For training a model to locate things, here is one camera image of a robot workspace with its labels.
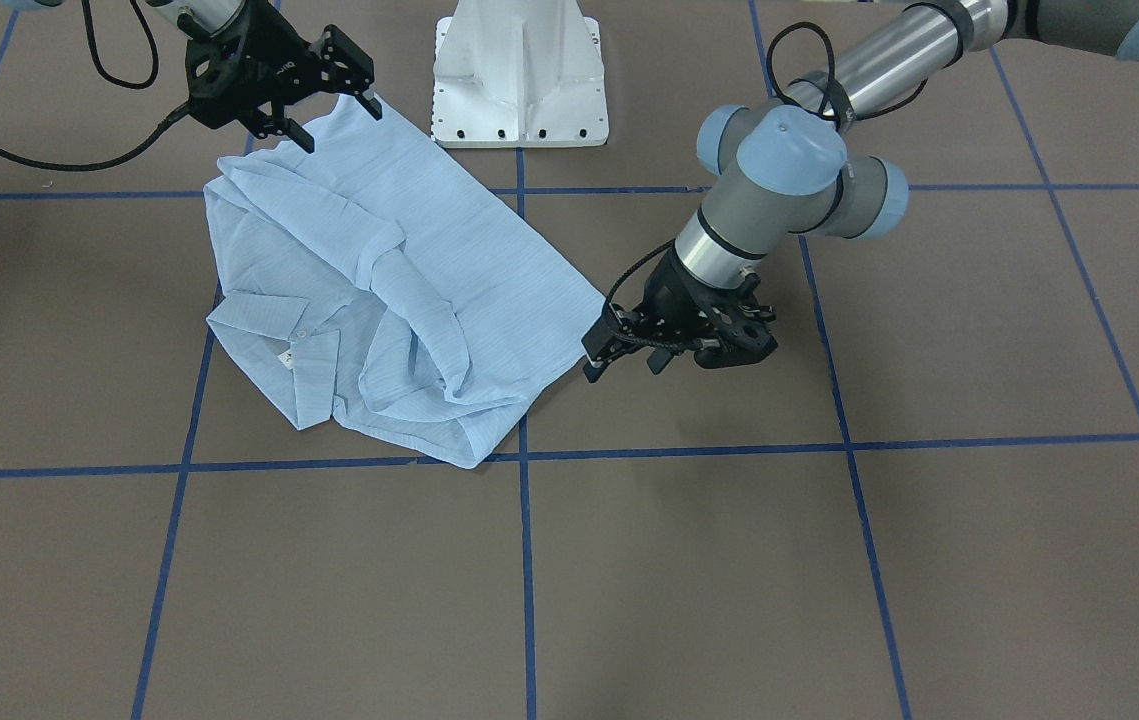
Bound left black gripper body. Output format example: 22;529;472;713
633;245;778;375

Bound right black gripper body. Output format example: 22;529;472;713
185;1;374;131

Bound light blue button shirt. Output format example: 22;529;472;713
203;97;604;469

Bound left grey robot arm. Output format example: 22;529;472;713
583;1;1139;382

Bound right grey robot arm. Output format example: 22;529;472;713
134;1;383;152

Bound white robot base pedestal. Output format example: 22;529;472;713
429;1;611;149

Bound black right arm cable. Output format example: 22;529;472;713
0;0;195;173

